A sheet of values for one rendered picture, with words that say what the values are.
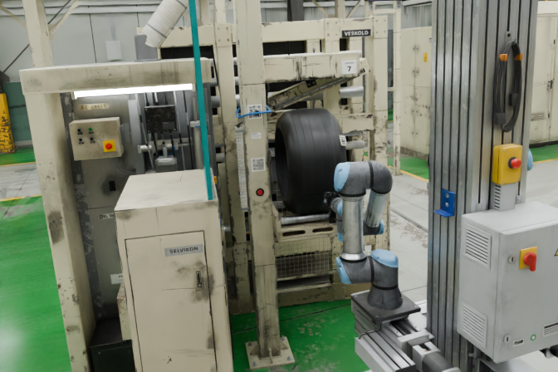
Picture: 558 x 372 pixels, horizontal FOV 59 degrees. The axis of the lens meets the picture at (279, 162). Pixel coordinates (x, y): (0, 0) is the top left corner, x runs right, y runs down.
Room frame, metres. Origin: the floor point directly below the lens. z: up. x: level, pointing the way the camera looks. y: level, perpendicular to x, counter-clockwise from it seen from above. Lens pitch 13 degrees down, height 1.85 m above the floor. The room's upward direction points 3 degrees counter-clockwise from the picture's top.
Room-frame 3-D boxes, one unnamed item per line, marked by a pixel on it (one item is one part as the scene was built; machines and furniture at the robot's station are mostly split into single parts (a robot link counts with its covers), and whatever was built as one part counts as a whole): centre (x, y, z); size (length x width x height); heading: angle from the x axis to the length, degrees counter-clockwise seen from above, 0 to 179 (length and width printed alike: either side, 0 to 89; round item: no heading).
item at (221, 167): (3.48, 0.41, 0.61); 0.33 x 0.06 x 0.86; 10
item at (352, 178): (1.96, -0.30, 1.09); 0.15 x 0.12 x 0.55; 92
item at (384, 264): (1.97, -0.43, 0.88); 0.13 x 0.12 x 0.14; 92
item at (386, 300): (1.97, -0.44, 0.77); 0.15 x 0.15 x 0.10
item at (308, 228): (2.60, -0.15, 0.83); 0.36 x 0.09 x 0.06; 100
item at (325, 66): (3.05, -0.20, 1.71); 0.61 x 0.25 x 0.15; 100
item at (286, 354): (2.68, 0.12, 0.02); 0.27 x 0.27 x 0.04; 10
